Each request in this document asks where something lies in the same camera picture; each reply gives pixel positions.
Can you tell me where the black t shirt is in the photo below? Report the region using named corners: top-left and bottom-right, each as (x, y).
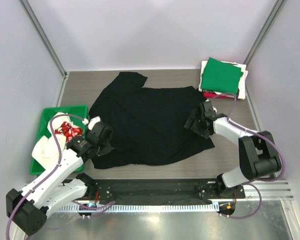
top-left (89, 72), bottom-right (214, 170)

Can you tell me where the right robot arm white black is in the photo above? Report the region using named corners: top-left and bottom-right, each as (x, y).
top-left (184, 101), bottom-right (283, 198)

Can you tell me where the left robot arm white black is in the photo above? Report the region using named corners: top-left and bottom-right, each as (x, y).
top-left (5, 116), bottom-right (113, 239)

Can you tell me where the folded pink t shirt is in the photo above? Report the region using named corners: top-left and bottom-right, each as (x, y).
top-left (203, 92), bottom-right (234, 99)

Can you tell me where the red white patterned t shirt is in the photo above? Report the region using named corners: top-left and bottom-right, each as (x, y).
top-left (54, 121), bottom-right (84, 143)

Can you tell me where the folded green t shirt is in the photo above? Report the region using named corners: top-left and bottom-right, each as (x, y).
top-left (199, 57), bottom-right (244, 95)

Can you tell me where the folded white t shirt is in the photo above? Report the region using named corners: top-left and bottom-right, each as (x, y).
top-left (198, 60), bottom-right (249, 100)

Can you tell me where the white t shirt in bin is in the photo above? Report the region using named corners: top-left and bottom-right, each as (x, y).
top-left (31, 116), bottom-right (73, 170)

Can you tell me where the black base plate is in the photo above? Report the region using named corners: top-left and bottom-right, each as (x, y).
top-left (95, 178), bottom-right (246, 206)

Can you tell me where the slotted cable duct strip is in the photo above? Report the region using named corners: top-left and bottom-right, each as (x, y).
top-left (56, 202), bottom-right (220, 214)

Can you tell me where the aluminium rail frame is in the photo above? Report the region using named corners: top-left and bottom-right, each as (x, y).
top-left (243, 180), bottom-right (294, 201)

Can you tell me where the right aluminium corner post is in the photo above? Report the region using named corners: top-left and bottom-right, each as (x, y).
top-left (243, 0), bottom-right (287, 66)

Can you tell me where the aluminium corner post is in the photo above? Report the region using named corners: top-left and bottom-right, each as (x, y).
top-left (19, 0), bottom-right (68, 77)
top-left (243, 0), bottom-right (287, 66)

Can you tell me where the left aluminium corner post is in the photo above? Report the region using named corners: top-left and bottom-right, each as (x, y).
top-left (19, 0), bottom-right (68, 77)

